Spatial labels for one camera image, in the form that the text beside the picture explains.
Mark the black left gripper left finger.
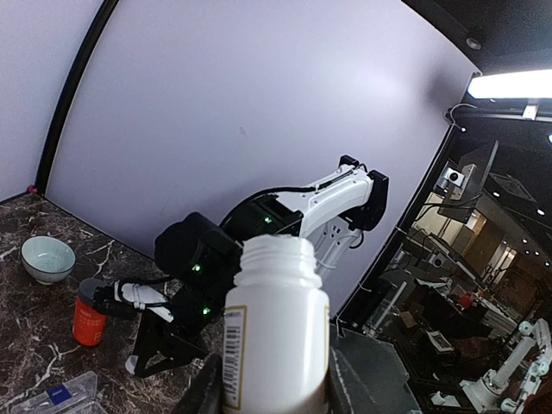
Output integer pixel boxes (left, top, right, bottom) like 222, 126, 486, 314
172, 354, 223, 414

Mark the clear plastic pill organizer box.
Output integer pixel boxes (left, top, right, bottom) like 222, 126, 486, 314
10, 371, 107, 414

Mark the small blue packet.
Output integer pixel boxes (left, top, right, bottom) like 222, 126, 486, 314
47, 385, 72, 405

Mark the white ceiling light panel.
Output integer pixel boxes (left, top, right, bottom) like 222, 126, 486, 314
467, 69, 552, 99

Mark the orange bottle with grey lid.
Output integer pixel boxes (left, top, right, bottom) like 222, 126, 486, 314
72, 278, 107, 347

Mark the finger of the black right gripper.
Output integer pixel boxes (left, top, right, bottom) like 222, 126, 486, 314
131, 310, 207, 378

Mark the green bowl right side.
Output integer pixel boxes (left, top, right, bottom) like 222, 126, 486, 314
21, 235, 76, 285

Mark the black right frame post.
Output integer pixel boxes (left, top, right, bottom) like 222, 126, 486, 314
28, 0, 119, 197

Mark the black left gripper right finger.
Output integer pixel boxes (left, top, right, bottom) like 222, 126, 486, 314
326, 347, 422, 413

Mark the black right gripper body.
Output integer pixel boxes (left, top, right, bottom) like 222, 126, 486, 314
154, 212, 242, 337

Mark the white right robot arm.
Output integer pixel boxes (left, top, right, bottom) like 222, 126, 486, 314
116, 155, 389, 378

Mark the small white dropper bottle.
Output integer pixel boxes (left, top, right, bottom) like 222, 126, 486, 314
222, 235, 329, 413

